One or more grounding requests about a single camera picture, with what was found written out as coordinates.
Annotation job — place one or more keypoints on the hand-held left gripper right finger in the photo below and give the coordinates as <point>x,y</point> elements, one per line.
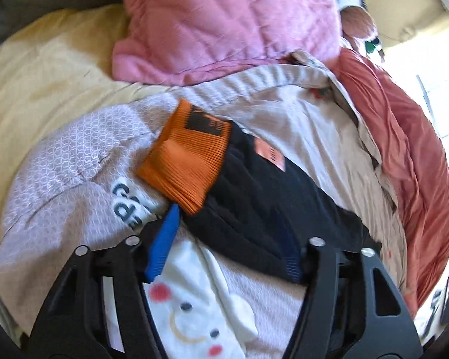
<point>321,265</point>

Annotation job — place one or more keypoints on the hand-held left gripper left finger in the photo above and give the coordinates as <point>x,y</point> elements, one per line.
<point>164,243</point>

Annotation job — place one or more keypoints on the black underpants with orange waistband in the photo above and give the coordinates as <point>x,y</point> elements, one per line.
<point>254,202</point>

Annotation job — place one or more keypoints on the beige printed blanket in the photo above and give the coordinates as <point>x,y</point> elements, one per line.
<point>303,119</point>

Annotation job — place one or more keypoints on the red-orange duvet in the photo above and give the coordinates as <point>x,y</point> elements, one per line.
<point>404,138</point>

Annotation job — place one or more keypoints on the yellow bed sheet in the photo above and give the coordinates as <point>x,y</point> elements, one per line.
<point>48,82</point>

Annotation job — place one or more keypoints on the pink quilted pillow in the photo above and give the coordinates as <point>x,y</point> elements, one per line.
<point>217,18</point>

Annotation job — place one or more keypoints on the pink-brown plush toy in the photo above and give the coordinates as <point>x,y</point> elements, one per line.
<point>355,22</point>

